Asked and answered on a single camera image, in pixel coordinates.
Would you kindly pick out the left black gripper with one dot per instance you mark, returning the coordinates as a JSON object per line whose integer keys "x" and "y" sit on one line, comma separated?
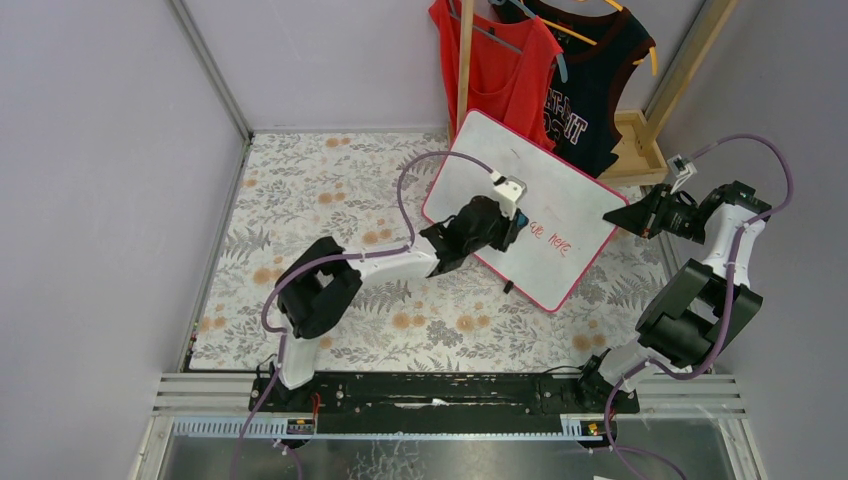
{"x": 499, "y": 227}

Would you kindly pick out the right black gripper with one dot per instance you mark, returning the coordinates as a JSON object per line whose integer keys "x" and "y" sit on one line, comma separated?
{"x": 657, "y": 212}

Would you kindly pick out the pink framed whiteboard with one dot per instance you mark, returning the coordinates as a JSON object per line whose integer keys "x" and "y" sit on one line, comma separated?
{"x": 565, "y": 208}

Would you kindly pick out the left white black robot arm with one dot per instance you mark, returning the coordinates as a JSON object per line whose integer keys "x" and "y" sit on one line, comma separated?
{"x": 314, "y": 294}

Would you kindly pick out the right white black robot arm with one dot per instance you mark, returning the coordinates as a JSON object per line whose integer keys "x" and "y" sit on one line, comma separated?
{"x": 705, "y": 304}

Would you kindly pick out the wooden clothes rack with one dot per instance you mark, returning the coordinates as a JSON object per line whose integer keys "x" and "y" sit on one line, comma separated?
{"x": 640, "y": 161}

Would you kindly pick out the floral patterned tablecloth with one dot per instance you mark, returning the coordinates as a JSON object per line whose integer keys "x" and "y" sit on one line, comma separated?
{"x": 299, "y": 187}

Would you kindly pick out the red tank top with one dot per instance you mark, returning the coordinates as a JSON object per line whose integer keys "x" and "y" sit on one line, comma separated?
{"x": 511, "y": 68}

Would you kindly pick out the dark navy basketball jersey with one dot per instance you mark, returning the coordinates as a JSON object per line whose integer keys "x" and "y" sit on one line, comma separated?
{"x": 580, "y": 112}

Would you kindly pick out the yellow clothes hanger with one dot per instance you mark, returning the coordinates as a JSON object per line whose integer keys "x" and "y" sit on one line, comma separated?
{"x": 583, "y": 37}

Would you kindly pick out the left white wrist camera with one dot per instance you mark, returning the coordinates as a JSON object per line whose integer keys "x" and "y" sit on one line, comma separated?
{"x": 507, "y": 192}

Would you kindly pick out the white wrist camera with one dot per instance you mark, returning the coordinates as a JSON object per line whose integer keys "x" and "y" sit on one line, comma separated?
{"x": 507, "y": 192}
{"x": 682, "y": 169}

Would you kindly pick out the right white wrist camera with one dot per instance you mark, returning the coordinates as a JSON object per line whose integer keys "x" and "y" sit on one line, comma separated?
{"x": 682, "y": 169}

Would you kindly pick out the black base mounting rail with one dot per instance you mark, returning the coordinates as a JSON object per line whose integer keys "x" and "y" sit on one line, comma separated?
{"x": 371, "y": 403}

